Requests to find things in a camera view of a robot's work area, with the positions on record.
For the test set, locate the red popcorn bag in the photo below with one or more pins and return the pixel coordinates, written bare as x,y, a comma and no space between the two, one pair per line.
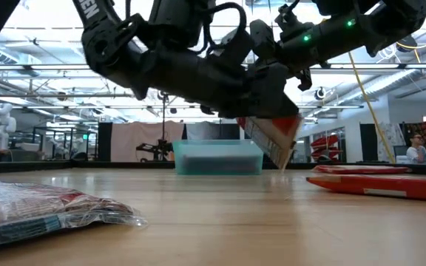
32,210
272,140
383,187
361,169

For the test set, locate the teal translucent plastic basket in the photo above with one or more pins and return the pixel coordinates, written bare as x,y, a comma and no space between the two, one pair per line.
198,162

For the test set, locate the beige curtain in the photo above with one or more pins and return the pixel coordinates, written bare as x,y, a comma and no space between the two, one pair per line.
135,136

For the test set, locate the black panel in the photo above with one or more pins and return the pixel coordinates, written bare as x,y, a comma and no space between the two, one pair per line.
104,142

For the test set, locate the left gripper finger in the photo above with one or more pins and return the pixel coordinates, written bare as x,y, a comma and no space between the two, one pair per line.
272,99

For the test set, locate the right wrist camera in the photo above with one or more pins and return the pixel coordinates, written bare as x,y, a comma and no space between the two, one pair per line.
264,38

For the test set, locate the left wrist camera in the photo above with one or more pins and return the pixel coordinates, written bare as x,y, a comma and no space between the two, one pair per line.
237,44

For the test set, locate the person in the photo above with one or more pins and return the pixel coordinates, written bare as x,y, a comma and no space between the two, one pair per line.
418,153

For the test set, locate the black rig frame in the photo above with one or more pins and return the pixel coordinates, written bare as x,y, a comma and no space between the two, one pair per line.
163,118

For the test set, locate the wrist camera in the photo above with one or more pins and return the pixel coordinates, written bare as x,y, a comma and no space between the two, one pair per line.
264,38
237,44

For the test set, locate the black aluminium table frame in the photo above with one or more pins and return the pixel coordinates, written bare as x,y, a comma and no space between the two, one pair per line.
87,165

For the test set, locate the white humanoid robot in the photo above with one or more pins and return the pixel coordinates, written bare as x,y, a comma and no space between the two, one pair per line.
0,123

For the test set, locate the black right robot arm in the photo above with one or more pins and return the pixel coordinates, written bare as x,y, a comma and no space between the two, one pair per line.
364,29

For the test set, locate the black tripod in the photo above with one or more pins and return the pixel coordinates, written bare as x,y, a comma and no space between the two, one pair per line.
157,147

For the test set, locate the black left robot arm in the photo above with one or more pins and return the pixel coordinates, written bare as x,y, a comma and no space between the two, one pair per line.
168,74

